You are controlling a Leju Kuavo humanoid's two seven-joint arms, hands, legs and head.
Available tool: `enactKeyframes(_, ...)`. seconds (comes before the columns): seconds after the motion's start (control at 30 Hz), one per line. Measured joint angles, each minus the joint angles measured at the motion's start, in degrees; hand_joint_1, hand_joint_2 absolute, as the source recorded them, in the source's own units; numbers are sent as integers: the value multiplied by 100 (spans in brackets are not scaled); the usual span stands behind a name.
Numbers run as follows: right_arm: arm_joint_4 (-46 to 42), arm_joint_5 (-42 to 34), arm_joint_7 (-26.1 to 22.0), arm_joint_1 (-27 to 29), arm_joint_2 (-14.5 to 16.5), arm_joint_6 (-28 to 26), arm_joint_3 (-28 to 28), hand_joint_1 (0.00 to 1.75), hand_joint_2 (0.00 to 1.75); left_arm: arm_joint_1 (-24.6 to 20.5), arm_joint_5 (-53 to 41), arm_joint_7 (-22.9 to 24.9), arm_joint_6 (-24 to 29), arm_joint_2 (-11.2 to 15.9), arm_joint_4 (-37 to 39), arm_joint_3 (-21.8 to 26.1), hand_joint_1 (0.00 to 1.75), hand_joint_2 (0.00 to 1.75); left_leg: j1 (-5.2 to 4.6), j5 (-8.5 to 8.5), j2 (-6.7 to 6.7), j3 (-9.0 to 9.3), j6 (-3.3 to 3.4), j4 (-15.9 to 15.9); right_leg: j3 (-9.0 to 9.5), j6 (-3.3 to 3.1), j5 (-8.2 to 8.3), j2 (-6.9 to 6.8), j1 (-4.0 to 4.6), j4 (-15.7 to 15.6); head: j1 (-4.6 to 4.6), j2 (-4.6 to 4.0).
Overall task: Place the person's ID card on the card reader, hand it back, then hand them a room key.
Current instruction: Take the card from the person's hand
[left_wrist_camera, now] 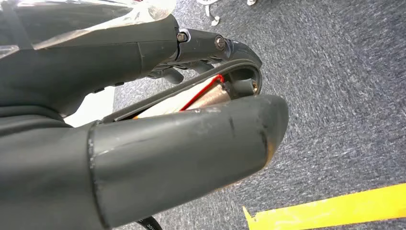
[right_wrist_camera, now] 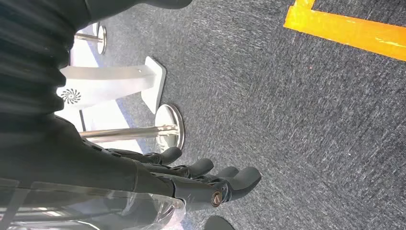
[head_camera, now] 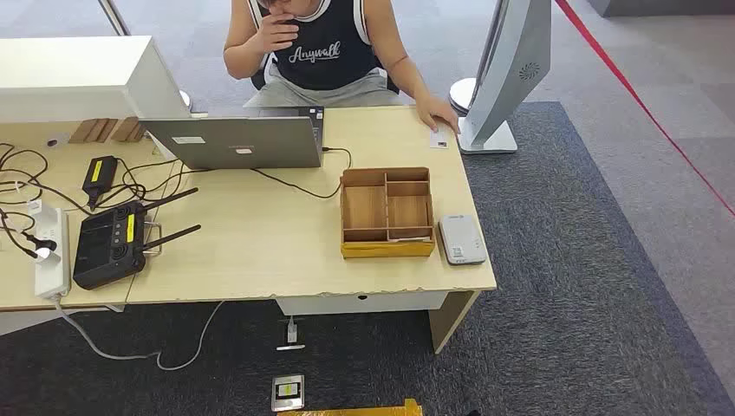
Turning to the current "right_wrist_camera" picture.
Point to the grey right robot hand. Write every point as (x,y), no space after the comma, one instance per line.
(63,158)

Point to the white kiosk stand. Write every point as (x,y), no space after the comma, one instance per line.
(108,82)

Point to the yellow floor tape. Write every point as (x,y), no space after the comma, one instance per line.
(342,30)

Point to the chrome stanchion post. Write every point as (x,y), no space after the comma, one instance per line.
(169,120)
(102,39)

